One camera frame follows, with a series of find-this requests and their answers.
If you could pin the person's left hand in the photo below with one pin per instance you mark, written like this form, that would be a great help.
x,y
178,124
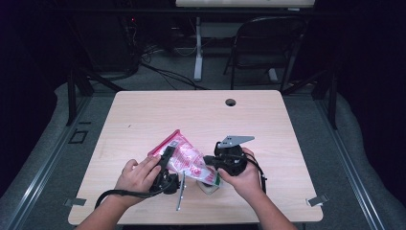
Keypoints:
x,y
135,180

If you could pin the black metal stand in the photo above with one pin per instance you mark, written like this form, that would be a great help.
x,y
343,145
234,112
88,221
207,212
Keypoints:
x,y
72,96
332,102

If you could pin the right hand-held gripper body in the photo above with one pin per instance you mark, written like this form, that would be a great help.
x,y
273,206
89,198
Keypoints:
x,y
231,158

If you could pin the black folding chair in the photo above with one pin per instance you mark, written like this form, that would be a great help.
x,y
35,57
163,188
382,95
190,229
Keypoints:
x,y
265,38

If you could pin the white desk with leg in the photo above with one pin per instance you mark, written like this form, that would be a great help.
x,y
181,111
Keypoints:
x,y
198,48

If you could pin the grey tape strip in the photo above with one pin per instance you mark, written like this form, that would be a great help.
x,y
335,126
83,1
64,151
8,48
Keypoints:
x,y
317,200
75,202

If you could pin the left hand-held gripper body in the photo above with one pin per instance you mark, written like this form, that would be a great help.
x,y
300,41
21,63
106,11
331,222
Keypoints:
x,y
167,183

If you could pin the person's right hand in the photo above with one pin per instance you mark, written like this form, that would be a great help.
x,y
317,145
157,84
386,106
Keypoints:
x,y
245,183

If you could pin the clear glass jar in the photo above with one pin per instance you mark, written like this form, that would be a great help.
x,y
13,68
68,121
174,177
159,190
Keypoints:
x,y
207,189

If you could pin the aluminium floor rail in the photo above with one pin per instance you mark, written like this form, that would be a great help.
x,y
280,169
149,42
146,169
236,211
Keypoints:
x,y
348,166
41,172

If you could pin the pink printed plastic bag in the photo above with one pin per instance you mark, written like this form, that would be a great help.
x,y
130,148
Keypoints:
x,y
186,159

